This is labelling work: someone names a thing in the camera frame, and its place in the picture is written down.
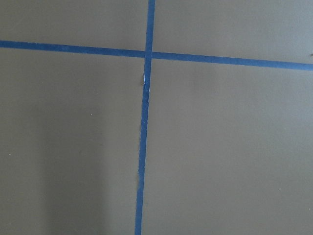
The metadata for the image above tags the blue tape line near horizontal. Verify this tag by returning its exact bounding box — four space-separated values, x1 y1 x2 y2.
0 40 313 71

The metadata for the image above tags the blue tape line left vertical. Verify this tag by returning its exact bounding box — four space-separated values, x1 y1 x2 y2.
134 0 156 235

